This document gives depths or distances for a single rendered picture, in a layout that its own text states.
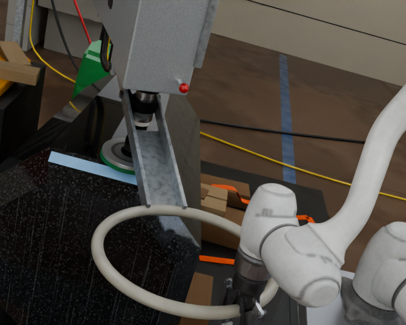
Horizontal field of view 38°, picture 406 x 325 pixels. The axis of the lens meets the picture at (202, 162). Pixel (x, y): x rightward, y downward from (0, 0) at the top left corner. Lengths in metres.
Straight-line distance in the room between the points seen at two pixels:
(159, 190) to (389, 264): 0.69
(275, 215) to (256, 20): 6.16
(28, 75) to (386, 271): 1.78
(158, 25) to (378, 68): 5.91
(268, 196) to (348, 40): 6.26
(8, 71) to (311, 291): 1.96
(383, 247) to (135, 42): 0.91
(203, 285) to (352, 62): 5.11
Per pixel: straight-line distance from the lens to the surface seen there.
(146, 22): 1.79
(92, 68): 4.05
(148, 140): 1.92
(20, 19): 4.97
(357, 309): 1.71
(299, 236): 1.13
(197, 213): 1.72
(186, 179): 2.36
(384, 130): 1.26
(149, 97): 1.96
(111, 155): 2.03
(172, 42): 1.83
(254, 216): 1.22
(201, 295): 2.73
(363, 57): 7.48
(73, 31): 5.44
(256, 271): 1.28
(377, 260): 1.62
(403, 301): 1.58
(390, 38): 7.47
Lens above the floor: 1.86
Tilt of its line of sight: 27 degrees down
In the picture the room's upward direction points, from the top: 16 degrees clockwise
